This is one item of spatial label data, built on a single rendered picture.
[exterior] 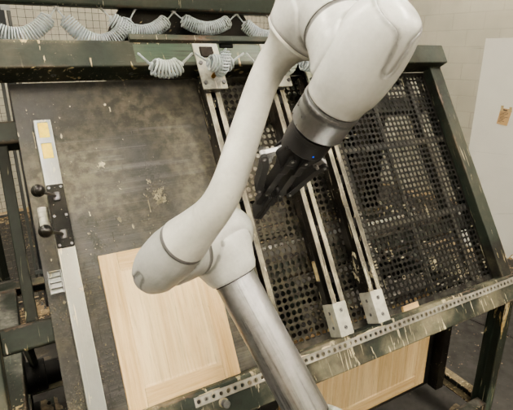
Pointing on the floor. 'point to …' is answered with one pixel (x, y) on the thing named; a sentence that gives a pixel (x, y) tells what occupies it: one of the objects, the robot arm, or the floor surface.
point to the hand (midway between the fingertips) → (263, 202)
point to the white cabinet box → (505, 139)
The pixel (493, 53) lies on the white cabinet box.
